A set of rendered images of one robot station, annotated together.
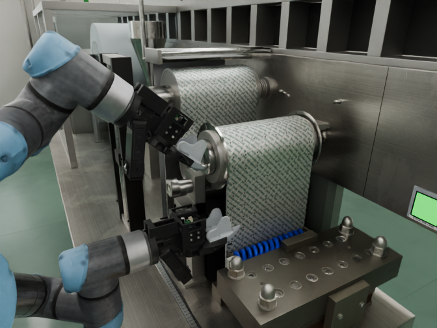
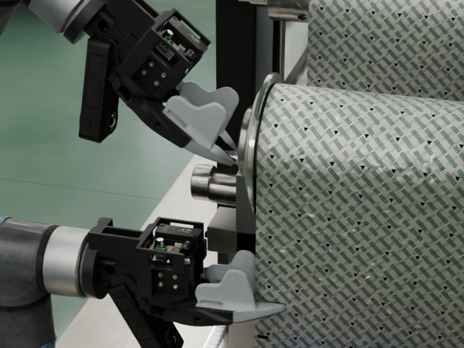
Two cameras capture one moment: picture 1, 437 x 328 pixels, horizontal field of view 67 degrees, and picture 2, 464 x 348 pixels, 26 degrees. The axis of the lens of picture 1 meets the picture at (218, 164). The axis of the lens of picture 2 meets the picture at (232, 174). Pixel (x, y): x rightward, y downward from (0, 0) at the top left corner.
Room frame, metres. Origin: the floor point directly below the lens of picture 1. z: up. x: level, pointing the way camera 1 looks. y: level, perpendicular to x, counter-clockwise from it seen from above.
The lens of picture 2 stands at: (-0.03, -0.62, 1.68)
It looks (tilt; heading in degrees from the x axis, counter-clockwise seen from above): 26 degrees down; 45
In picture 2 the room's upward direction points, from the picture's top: straight up
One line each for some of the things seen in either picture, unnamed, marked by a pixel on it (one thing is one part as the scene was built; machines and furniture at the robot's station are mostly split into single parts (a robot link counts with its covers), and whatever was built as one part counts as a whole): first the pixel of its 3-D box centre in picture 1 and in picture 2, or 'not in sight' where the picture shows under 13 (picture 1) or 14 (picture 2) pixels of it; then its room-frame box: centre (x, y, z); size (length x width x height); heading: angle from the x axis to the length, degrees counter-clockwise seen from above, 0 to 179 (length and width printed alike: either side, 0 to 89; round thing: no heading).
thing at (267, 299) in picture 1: (267, 293); not in sight; (0.47, -0.09, 1.05); 0.04 x 0.04 x 0.04
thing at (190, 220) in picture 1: (175, 235); (146, 266); (0.56, 0.09, 1.12); 0.12 x 0.08 x 0.09; 119
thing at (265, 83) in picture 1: (256, 88); not in sight; (1.03, -0.12, 1.33); 0.07 x 0.07 x 0.07; 29
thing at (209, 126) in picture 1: (211, 156); (267, 143); (0.67, 0.02, 1.25); 0.15 x 0.01 x 0.15; 29
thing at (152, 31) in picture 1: (147, 29); not in sight; (1.35, 0.27, 1.50); 0.14 x 0.14 x 0.06
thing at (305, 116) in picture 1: (299, 139); not in sight; (0.79, -0.20, 1.25); 0.15 x 0.01 x 0.15; 29
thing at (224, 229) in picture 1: (224, 227); (239, 293); (0.60, -0.01, 1.11); 0.09 x 0.03 x 0.06; 118
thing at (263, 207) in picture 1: (268, 209); (368, 304); (0.68, -0.12, 1.11); 0.23 x 0.01 x 0.18; 119
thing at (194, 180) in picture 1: (189, 230); (236, 283); (0.68, 0.07, 1.05); 0.06 x 0.05 x 0.31; 119
